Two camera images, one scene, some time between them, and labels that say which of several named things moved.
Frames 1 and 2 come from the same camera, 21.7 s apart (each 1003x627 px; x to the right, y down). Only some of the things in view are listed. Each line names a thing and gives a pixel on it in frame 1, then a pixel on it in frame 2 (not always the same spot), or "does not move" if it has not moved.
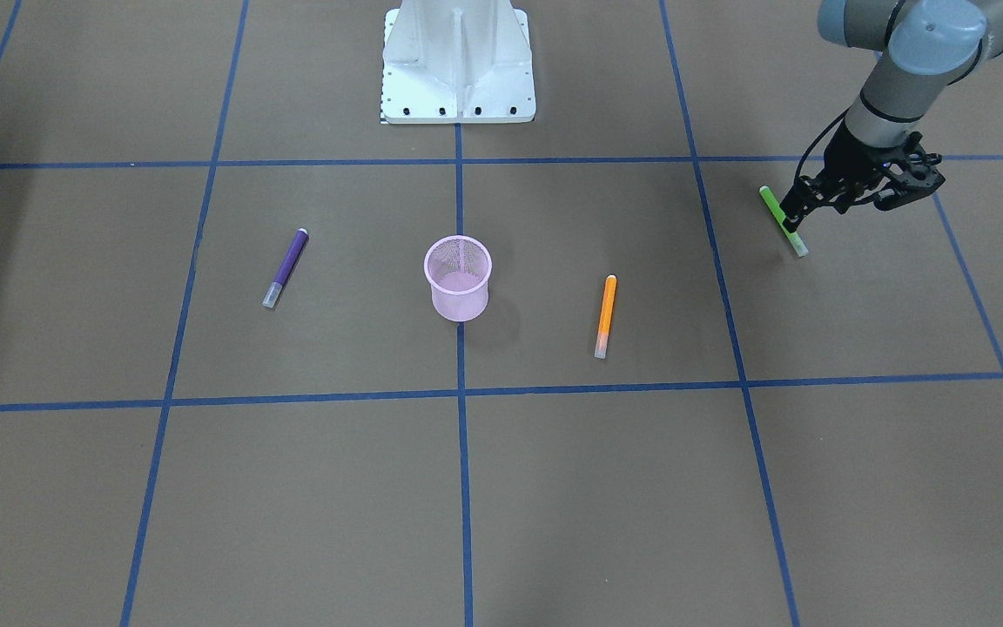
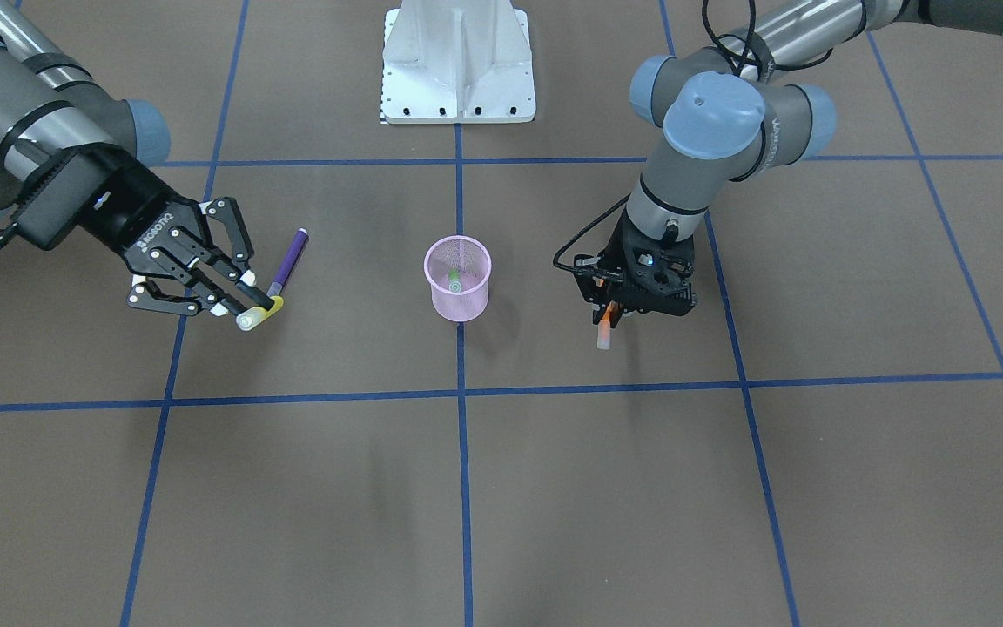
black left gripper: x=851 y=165 to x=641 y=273
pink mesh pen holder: x=458 y=268 does not move
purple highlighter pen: x=286 y=268 does not move
